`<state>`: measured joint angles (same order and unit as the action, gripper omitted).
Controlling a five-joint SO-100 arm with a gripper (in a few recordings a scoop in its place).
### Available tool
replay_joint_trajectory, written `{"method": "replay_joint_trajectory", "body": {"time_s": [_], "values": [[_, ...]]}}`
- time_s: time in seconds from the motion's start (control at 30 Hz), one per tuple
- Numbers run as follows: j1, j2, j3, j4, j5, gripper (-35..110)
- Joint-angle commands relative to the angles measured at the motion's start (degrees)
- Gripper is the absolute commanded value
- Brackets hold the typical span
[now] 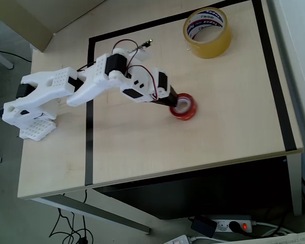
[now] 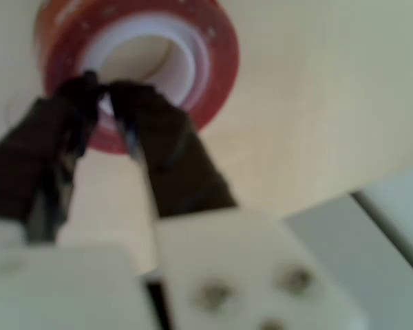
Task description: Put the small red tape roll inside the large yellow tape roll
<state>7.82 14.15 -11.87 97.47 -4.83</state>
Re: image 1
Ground white power strip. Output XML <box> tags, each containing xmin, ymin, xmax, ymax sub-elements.
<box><xmin>164</xmin><ymin>234</ymin><xmax>191</xmax><ymax>244</ymax></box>

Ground brown cardboard box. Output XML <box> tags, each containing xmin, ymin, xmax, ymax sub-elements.
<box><xmin>0</xmin><ymin>0</ymin><xmax>107</xmax><ymax>53</ymax></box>

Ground black floor cable bundle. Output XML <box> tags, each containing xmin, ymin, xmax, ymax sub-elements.
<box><xmin>48</xmin><ymin>190</ymin><xmax>94</xmax><ymax>244</ymax></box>

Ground grey slanted table beam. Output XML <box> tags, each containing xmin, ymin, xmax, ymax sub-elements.
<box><xmin>32</xmin><ymin>194</ymin><xmax>151</xmax><ymax>234</ymax></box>

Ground white cables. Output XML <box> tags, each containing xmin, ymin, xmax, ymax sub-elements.
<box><xmin>254</xmin><ymin>221</ymin><xmax>293</xmax><ymax>237</ymax></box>

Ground red tape roll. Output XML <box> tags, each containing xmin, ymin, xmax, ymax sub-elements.
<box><xmin>169</xmin><ymin>93</ymin><xmax>198</xmax><ymax>121</ymax></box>

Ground black tape strip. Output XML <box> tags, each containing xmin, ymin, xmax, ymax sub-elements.
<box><xmin>84</xmin><ymin>37</ymin><xmax>97</xmax><ymax>186</ymax></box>
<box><xmin>251</xmin><ymin>0</ymin><xmax>297</xmax><ymax>153</ymax></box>
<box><xmin>88</xmin><ymin>0</ymin><xmax>254</xmax><ymax>46</ymax></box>

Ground black red looping servo wire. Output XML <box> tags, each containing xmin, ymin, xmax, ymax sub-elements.
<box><xmin>113</xmin><ymin>39</ymin><xmax>140</xmax><ymax>77</ymax></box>

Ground grey power strip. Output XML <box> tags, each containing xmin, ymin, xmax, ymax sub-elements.
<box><xmin>200</xmin><ymin>215</ymin><xmax>256</xmax><ymax>234</ymax></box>

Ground printed paper sheet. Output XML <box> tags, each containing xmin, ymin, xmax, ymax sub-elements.
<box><xmin>218</xmin><ymin>230</ymin><xmax>305</xmax><ymax>244</ymax></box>

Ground grey upright table leg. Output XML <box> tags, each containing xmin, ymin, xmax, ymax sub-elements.
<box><xmin>286</xmin><ymin>154</ymin><xmax>302</xmax><ymax>217</ymax></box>

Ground black round plug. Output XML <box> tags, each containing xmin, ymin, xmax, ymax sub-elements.
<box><xmin>228</xmin><ymin>220</ymin><xmax>242</xmax><ymax>233</ymax></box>

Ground red white gripper servo wire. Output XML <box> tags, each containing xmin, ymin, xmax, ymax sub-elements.
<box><xmin>127</xmin><ymin>65</ymin><xmax>160</xmax><ymax>100</ymax></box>

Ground small camera with green light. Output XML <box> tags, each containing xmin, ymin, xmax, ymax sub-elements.
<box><xmin>134</xmin><ymin>39</ymin><xmax>154</xmax><ymax>62</ymax></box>

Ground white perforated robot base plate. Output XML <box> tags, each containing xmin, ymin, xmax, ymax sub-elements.
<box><xmin>19</xmin><ymin>118</ymin><xmax>57</xmax><ymax>141</ymax></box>

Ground black power adapter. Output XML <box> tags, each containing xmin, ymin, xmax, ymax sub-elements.
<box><xmin>190</xmin><ymin>215</ymin><xmax>218</xmax><ymax>238</ymax></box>

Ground thin black cable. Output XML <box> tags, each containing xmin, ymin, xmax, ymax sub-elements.
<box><xmin>0</xmin><ymin>46</ymin><xmax>32</xmax><ymax>63</ymax></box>

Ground large yellow tape roll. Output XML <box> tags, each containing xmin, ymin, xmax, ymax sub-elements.
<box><xmin>183</xmin><ymin>7</ymin><xmax>233</xmax><ymax>59</ymax></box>

